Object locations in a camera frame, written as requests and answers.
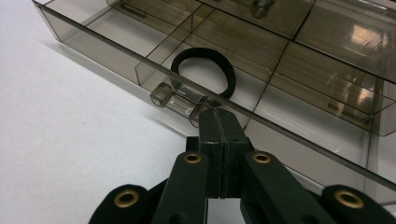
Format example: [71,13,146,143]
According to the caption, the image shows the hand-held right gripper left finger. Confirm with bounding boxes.
[198,107,226,199]

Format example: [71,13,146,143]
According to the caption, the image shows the smoked clear drawer organizer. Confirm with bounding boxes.
[106,0,396,86]

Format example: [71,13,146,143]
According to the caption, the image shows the black hair tie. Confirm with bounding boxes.
[170,47,237,101]

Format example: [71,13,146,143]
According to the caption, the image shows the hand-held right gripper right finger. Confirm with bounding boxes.
[217,107,253,199]

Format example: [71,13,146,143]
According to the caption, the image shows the clear plastic compartment box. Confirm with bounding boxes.
[32,0,396,207]

